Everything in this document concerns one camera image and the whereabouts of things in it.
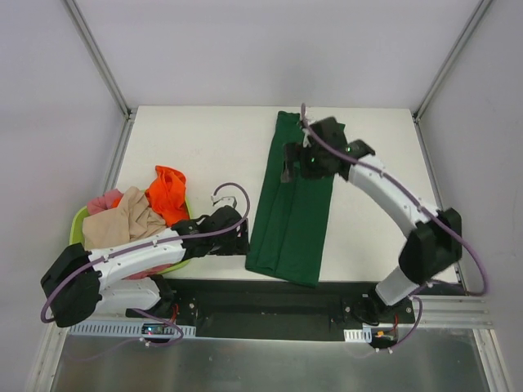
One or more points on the aluminium front rail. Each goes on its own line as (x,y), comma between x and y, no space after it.
(430,311)

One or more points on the right aluminium frame post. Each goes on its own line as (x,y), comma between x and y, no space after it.
(463,38)

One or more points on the beige t-shirt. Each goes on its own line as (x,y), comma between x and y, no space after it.
(122,220)

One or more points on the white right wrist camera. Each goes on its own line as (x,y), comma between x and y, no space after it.
(306,129)

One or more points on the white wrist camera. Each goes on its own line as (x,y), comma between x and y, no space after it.
(224,201)
(306,129)

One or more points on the left white cable duct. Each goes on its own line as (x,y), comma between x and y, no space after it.
(130,329)

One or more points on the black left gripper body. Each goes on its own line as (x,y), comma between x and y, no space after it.
(235,235)

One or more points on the white cable duct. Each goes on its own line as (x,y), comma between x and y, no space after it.
(130,329)
(363,335)

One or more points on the pink t-shirt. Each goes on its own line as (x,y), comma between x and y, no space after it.
(102,202)

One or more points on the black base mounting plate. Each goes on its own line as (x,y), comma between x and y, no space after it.
(267,310)

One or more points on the aluminium frame post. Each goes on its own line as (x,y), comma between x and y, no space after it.
(89,41)
(463,38)

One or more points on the lime green plastic basket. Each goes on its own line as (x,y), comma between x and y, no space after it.
(76,236)

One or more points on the left aluminium frame post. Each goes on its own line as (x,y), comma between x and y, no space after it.
(89,41)

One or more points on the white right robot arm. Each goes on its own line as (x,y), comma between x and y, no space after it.
(431,235)

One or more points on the right white cable duct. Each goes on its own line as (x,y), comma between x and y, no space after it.
(363,335)

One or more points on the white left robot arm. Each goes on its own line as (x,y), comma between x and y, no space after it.
(81,282)

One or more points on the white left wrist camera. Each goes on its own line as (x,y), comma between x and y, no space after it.
(224,201)

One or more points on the orange t-shirt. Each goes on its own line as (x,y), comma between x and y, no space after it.
(162,204)

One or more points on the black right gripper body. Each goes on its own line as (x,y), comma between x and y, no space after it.
(297,156)

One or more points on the dark green t-shirt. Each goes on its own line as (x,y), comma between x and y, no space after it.
(287,240)

